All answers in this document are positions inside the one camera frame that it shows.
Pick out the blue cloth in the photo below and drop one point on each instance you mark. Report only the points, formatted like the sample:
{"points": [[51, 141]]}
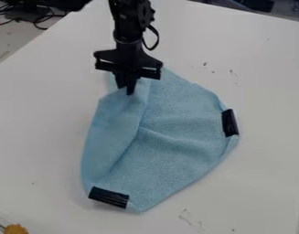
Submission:
{"points": [[172, 143]]}

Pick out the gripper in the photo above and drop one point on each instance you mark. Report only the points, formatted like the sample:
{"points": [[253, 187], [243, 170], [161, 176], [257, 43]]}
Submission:
{"points": [[129, 59]]}

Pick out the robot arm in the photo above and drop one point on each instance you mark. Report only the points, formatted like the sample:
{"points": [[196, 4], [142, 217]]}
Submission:
{"points": [[129, 18]]}

